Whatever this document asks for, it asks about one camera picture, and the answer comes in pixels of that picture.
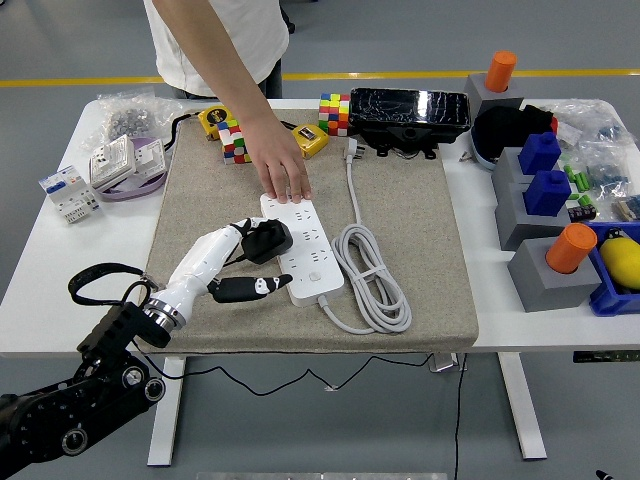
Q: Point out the person's right hand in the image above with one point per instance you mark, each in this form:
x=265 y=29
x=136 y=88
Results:
x=280 y=165

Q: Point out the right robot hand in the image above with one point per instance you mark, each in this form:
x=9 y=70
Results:
x=603 y=475

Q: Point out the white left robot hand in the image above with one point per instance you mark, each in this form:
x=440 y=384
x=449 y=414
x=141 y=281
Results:
x=200 y=260

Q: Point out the white power strip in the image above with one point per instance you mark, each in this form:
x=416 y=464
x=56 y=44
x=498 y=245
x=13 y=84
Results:
x=315 y=260

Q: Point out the person's right forearm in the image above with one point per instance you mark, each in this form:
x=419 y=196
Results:
x=225 y=75

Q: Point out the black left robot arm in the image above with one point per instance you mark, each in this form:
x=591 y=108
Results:
x=55 y=425

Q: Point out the yellow tape measure black clip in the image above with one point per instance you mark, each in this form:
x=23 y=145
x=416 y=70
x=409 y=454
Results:
x=312 y=140

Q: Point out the multicolour puzzle cube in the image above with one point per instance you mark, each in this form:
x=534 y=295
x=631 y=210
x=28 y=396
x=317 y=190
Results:
x=232 y=150
x=334 y=115

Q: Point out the yellow tape measure round emblem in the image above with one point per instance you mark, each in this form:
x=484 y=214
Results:
x=212 y=117

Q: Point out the white table leg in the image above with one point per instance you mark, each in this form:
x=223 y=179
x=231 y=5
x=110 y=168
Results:
x=165 y=440
x=522 y=410

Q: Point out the black table control panel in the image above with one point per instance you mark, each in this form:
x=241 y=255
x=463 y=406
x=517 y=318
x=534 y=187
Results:
x=600 y=356

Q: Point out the person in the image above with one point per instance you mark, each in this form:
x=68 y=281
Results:
x=250 y=30

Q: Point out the black office chair base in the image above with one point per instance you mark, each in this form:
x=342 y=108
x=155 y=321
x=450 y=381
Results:
x=289 y=25

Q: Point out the white blue circuit breaker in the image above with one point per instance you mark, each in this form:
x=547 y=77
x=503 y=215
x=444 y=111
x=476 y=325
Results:
x=70 y=197

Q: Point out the clear bag of metal nuts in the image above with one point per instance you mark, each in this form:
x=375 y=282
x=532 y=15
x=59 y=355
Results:
x=127 y=120

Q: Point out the grey-brown mat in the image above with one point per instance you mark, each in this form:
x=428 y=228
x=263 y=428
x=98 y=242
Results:
x=425 y=250

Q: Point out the blue plastic bin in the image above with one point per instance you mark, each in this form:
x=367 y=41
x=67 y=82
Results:
x=612 y=302

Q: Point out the small metal screw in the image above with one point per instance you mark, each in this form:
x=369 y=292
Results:
x=466 y=158

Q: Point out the grey holder block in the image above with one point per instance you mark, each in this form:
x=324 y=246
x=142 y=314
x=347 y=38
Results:
x=477 y=95
x=535 y=285
x=515 y=225
x=505 y=170

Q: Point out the white blue-rimmed bowl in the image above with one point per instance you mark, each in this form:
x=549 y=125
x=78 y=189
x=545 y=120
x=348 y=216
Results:
x=482 y=160

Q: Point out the yellow toy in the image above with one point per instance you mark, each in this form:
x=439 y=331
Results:
x=622 y=260

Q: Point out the black cloth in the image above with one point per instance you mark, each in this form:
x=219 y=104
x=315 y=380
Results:
x=500 y=130

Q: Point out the orange cylinder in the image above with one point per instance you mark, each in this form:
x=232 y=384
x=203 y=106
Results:
x=570 y=247
x=501 y=72

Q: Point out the blue square block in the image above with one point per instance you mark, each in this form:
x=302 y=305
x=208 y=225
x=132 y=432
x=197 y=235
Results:
x=547 y=195
x=540 y=152

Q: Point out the black capacitor bundle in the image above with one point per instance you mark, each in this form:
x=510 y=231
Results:
x=582 y=210

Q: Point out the clear bag of small boards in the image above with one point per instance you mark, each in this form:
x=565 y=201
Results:
x=630 y=207

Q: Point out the small green cylinder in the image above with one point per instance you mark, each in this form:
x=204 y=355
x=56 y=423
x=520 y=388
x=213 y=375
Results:
x=586 y=182
x=567 y=172
x=577 y=181

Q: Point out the clear bag of blue parts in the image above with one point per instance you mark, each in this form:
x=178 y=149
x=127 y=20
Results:
x=607 y=172

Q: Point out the clear bag of components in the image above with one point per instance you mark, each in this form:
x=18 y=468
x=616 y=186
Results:
x=600 y=125

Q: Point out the silver bracket under table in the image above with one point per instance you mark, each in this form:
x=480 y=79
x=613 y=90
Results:
x=442 y=364

